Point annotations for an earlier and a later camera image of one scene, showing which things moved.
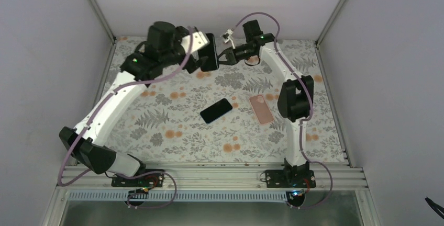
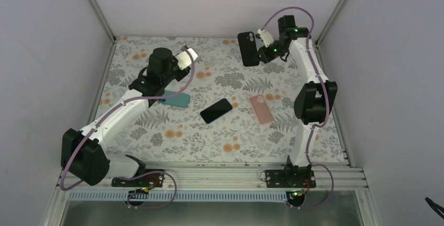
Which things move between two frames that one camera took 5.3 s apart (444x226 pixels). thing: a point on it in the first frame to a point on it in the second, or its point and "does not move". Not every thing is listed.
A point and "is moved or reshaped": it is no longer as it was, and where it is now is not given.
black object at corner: [435, 207] does not move
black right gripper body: [236, 58] to [281, 50]
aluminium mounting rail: [340, 178] does not move
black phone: [209, 51] is moved or reshaped
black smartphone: [215, 110] does not move
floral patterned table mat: [230, 115] does not move
